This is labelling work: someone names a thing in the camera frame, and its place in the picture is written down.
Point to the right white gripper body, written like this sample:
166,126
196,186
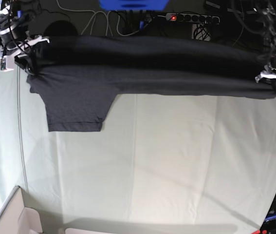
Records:
8,55

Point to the black t-shirt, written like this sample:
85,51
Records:
79,77

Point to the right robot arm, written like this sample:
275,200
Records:
14,27

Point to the blue box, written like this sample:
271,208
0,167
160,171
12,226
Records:
134,5

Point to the white power strip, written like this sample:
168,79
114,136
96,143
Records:
192,18

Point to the green table cloth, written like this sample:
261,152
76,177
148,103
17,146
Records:
160,164

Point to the cardboard box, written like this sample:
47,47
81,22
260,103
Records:
16,218

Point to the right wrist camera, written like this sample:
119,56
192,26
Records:
6,64

